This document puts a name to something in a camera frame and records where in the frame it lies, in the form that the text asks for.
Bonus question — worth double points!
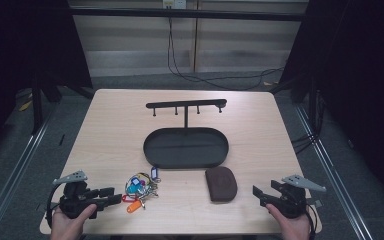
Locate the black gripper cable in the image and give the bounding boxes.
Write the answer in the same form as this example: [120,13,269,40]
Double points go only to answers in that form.
[45,184,63,230]
[304,204,318,240]

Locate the metal floor rail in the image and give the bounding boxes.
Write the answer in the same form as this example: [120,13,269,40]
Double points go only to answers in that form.
[0,108,55,240]
[294,102,376,240]

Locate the black curtain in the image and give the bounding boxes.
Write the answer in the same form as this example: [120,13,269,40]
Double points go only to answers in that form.
[279,0,384,209]
[0,0,93,168]

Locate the brown zip pouch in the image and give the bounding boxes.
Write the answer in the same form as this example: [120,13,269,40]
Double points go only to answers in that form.
[204,166,239,203]

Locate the yellow tape strip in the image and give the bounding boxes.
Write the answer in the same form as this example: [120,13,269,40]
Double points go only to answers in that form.
[18,99,33,113]

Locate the bundle of black cables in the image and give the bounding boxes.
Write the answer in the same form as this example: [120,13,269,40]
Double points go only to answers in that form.
[290,131,319,155]

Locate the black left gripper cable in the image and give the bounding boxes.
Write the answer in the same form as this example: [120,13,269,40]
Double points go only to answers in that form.
[45,184,63,230]

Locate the person's left hand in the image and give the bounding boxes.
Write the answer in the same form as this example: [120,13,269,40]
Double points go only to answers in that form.
[49,203,98,240]

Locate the black horizontal frame bar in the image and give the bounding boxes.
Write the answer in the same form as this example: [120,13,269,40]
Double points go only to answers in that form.
[69,7,307,23]

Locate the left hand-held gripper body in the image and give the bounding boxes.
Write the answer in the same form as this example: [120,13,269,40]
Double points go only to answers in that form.
[52,170,100,220]

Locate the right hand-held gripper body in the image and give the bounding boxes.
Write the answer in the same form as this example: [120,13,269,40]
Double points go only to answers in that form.
[268,174,328,219]

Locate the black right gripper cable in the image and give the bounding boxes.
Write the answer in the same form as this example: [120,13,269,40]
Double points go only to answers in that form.
[304,204,318,240]

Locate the bunch of keys with coloured tags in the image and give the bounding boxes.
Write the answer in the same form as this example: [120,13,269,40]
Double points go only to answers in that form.
[121,165,163,214]

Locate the white wall socket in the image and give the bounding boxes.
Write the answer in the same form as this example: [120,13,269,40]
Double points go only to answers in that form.
[162,0,187,10]

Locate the long black floor cable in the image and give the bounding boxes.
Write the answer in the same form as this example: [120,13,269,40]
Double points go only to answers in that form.
[166,16,285,92]

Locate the black tray with hook stand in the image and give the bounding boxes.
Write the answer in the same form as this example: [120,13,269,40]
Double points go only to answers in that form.
[143,98,230,170]

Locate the person's right hand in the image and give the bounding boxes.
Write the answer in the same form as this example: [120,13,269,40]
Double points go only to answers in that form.
[265,203,311,240]

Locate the black metal stand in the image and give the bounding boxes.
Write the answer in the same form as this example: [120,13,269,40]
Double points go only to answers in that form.
[30,78,45,135]

